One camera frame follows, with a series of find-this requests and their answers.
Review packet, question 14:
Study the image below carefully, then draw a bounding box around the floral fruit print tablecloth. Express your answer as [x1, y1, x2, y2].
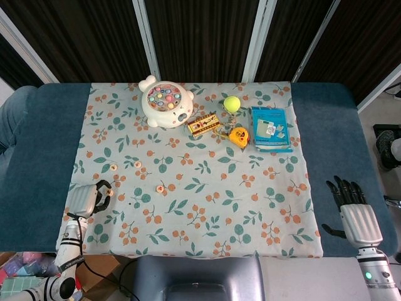
[55, 81, 324, 260]

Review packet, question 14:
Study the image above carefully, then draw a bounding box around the black floor mat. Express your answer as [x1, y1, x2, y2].
[372, 124, 401, 140]

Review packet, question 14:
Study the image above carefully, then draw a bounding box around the blue velvet table cover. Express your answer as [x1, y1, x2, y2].
[0, 82, 396, 256]

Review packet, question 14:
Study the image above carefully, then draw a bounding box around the dark screen panel white frame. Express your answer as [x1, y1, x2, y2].
[242, 0, 341, 84]
[0, 9, 60, 92]
[0, 0, 160, 84]
[133, 0, 276, 83]
[291, 0, 401, 112]

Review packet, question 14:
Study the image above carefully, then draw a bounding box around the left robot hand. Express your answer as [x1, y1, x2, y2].
[66, 179, 113, 219]

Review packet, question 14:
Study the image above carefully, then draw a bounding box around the yellow tennis ball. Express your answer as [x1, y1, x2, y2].
[223, 96, 241, 114]

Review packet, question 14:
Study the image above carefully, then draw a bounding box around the colourful small boxes pile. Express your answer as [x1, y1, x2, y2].
[0, 250, 60, 301]

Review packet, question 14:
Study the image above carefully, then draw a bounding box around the yellow red card box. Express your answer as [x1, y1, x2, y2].
[187, 113, 222, 136]

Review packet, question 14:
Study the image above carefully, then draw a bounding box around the black cable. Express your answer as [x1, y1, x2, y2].
[65, 211, 140, 301]

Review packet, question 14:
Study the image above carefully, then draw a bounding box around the yellow tape measure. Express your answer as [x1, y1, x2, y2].
[227, 127, 251, 148]

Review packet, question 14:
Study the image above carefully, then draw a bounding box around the metal keychain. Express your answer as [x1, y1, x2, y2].
[214, 111, 239, 140]

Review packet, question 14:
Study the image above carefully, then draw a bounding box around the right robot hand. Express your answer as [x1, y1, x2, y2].
[321, 175, 384, 247]

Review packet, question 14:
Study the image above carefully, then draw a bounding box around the brown cardboard box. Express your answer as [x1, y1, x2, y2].
[73, 255, 122, 295]

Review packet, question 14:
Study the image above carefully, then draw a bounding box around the grey robot torso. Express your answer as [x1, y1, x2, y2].
[129, 255, 373, 301]

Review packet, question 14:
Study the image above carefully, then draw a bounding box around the person leg in jeans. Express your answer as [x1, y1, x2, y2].
[0, 86, 38, 157]

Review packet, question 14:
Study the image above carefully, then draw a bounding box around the black sneaker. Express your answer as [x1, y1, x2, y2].
[375, 130, 396, 172]

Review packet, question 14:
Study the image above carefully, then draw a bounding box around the blue flat package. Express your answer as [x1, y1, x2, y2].
[250, 105, 294, 154]

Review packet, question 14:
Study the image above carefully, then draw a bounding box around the white seal fishing toy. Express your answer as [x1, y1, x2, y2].
[138, 75, 194, 129]

